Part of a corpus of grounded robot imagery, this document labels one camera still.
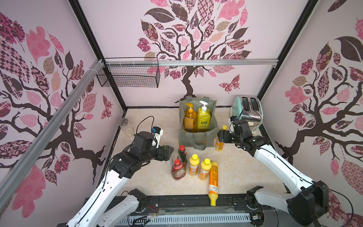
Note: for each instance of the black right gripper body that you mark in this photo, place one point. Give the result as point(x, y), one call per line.
point(224, 135)

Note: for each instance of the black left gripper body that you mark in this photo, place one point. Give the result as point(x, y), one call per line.
point(154, 153)

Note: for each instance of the orange bottle yellow cap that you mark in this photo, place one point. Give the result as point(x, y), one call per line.
point(205, 168)
point(194, 165)
point(213, 183)
point(219, 146)

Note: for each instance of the yellow pump soap bottle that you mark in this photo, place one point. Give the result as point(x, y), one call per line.
point(203, 117)

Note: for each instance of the green fabric shopping bag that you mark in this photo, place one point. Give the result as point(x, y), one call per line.
point(198, 140)

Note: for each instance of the large orange pump soap bottle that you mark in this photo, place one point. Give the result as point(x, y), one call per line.
point(190, 119)

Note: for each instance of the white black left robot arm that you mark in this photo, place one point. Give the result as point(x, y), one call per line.
point(95, 213)

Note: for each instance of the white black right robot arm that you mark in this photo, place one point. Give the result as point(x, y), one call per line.
point(306, 200)

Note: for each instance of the red soap bottle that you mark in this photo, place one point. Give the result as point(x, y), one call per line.
point(178, 170)

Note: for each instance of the dark green bottle red cap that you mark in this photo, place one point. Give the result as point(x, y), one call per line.
point(182, 154)

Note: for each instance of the clear glass cup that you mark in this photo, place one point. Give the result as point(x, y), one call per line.
point(126, 127)

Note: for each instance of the mint chrome toaster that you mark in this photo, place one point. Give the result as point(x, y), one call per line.
point(248, 108)

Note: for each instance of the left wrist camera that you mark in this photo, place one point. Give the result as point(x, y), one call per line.
point(158, 133)

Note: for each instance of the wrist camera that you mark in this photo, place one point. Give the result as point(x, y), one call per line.
point(233, 118)
point(158, 133)

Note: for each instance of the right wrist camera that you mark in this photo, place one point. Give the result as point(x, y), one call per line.
point(233, 118)

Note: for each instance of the black wire basket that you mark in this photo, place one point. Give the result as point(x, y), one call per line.
point(130, 72)

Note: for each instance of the white slotted cable duct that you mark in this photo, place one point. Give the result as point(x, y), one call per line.
point(183, 220)

